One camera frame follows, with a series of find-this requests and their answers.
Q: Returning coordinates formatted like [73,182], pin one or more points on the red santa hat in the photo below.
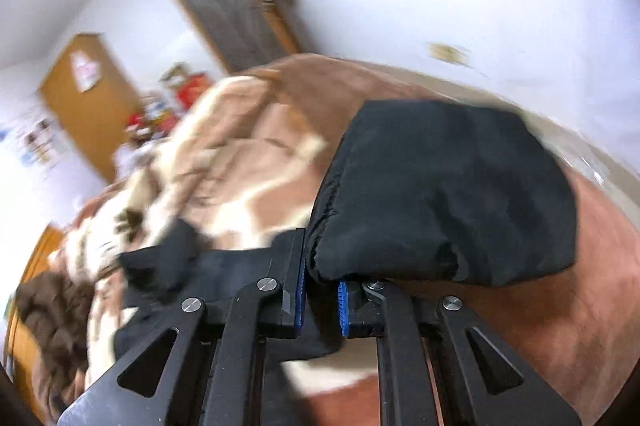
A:
[137,119]

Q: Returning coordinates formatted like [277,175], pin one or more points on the red box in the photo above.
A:
[191,89]

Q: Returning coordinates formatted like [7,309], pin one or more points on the dark brown fuzzy cloth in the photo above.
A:
[50,321]

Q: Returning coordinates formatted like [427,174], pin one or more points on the wooden bed frame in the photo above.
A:
[40,251]

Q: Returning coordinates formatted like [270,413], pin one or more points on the black padded jacket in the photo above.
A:
[440,186]

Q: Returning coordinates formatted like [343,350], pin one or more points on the orange wooden cabinet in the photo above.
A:
[95,120]

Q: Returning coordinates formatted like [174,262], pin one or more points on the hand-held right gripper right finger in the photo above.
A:
[343,308]

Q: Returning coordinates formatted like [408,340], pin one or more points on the cartoon wall sticker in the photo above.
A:
[37,140]

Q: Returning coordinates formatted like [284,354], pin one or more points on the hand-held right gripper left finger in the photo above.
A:
[300,301]

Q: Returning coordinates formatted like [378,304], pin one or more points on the paw print fleece blanket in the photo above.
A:
[240,145]

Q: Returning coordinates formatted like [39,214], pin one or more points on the wooden framed grey door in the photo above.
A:
[225,10]

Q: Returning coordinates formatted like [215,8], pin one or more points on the paper sheet on door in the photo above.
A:
[85,70]

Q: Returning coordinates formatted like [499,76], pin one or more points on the cardboard box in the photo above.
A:
[174,71]

